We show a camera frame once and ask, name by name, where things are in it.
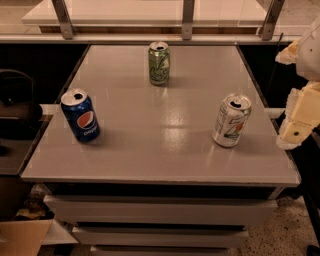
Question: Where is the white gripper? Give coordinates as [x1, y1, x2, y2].
[275, 16, 320, 150]

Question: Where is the white 7up can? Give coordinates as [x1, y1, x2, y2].
[212, 93, 251, 148]

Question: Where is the green soda can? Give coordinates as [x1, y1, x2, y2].
[148, 41, 170, 86]

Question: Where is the blue Pepsi can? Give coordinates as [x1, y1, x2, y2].
[61, 88, 100, 142]

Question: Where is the white upper shelf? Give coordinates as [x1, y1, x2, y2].
[21, 0, 272, 28]

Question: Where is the black chair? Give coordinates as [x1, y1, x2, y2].
[0, 68, 44, 157]

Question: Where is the cardboard box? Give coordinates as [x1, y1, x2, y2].
[0, 208, 54, 256]

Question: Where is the right metal shelf bracket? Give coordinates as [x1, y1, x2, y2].
[258, 0, 285, 41]

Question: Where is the metal shelf bracket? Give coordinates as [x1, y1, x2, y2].
[181, 0, 195, 40]
[258, 0, 285, 41]
[51, 0, 74, 40]

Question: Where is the middle metal shelf bracket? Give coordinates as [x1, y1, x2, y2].
[181, 0, 195, 40]

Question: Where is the left metal shelf bracket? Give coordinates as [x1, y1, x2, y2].
[51, 0, 74, 40]

